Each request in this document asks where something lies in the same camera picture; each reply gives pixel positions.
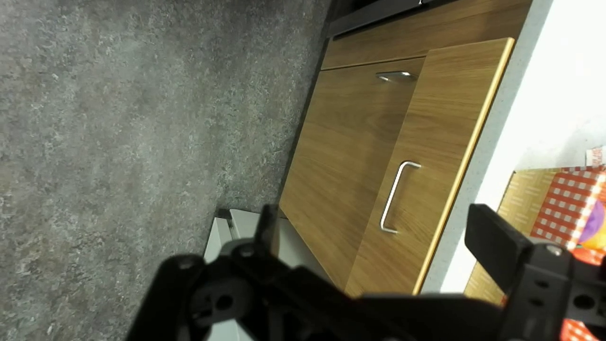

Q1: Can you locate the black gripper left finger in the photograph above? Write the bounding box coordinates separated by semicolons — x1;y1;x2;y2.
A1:
126;203;306;341

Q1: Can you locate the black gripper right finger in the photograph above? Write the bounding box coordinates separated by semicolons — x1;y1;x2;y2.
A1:
465;203;606;341

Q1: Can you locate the silver drawer handle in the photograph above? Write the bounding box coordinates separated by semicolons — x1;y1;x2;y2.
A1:
378;159;425;237

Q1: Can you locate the wooden cupboard drawer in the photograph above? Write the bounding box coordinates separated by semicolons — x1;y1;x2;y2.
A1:
344;36;518;300

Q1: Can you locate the wooden cupboard door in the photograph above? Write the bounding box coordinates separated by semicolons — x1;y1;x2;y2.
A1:
279;55;429;294

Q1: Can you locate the red toy box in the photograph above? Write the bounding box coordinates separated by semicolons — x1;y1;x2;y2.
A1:
465;146;606;341

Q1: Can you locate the wooden cabinet panel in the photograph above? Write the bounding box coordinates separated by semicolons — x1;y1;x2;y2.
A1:
321;0;535;72

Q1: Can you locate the silver door handle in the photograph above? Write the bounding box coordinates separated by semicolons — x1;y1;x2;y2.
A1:
378;68;414;85

